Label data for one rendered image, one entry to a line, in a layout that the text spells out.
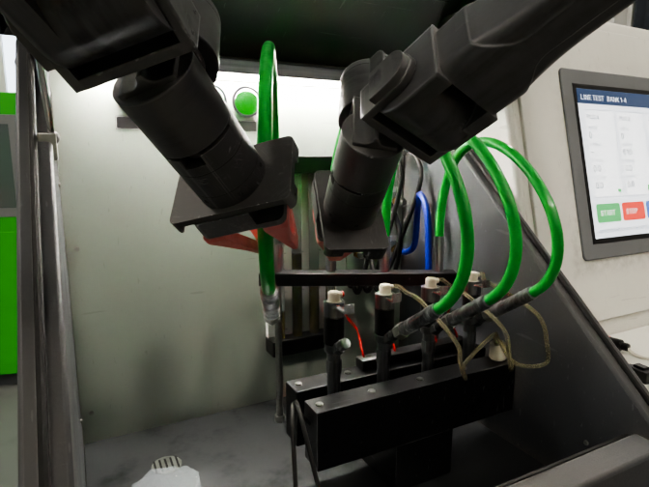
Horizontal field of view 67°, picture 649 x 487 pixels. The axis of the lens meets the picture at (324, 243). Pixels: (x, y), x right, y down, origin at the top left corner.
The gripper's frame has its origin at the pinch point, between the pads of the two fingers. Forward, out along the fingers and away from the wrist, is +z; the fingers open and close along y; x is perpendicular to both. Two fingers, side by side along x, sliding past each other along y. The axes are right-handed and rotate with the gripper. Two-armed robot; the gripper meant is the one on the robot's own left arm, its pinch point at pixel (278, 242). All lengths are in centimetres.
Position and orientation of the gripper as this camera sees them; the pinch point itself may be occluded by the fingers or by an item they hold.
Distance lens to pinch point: 45.8
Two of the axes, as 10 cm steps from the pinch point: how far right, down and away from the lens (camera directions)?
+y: -9.4, 1.9, 2.7
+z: 3.3, 5.3, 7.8
